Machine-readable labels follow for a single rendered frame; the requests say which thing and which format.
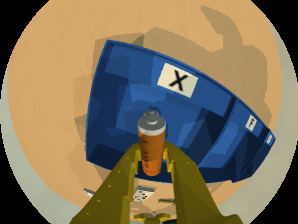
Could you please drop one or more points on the white domino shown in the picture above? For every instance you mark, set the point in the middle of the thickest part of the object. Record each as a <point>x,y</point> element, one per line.
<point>88,192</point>
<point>142,193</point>

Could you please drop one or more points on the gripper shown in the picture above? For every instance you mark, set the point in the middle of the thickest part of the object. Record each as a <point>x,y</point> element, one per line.
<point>194,204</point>

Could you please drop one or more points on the orange battery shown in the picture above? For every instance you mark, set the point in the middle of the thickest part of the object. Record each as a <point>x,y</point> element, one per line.
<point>151,130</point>

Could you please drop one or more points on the blue bin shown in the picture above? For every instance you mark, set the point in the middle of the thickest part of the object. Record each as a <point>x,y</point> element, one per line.
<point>180,93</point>

